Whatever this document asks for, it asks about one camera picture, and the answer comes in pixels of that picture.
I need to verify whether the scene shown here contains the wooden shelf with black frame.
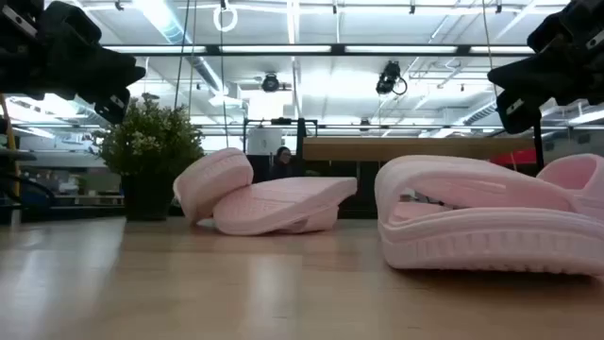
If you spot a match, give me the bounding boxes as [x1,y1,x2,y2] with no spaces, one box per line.
[301,117,545,172]

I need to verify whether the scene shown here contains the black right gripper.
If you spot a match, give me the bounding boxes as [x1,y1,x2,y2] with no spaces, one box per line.
[487,0,604,135]

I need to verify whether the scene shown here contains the person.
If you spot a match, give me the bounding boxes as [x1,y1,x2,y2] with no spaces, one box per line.
[269,145,296,182]

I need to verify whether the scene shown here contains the green artificial plant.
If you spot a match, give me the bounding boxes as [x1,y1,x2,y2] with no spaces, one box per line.
[91,93,207,179]

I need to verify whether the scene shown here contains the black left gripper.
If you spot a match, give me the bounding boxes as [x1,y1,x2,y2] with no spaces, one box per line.
[0,0,146,125]

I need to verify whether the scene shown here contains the white hanging ring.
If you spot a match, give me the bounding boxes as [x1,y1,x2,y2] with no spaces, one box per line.
[212,3,239,34]

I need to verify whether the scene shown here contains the thin hanging black cable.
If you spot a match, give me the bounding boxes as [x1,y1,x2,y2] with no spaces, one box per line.
[173,0,191,111]
[480,0,495,72]

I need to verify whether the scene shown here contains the black overhead light bar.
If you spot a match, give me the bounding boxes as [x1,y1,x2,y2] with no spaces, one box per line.
[101,43,534,58]

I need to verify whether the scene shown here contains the pink foam slide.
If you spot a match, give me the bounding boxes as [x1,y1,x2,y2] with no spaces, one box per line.
[374,154,604,278]
[212,176,359,237]
[172,146,255,224]
[535,152,604,209]

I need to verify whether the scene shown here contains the rack with red bins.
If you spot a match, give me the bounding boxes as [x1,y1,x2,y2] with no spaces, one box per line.
[490,149,538,166]

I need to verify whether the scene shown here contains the white panel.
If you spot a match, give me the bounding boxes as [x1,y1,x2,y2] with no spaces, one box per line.
[246,127,283,155]

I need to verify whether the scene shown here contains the black plant pot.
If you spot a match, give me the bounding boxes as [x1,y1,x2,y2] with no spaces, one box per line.
[120,170,176,222]

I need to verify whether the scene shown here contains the yellow slanted pole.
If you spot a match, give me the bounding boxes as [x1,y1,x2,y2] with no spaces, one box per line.
[0,93,21,199]

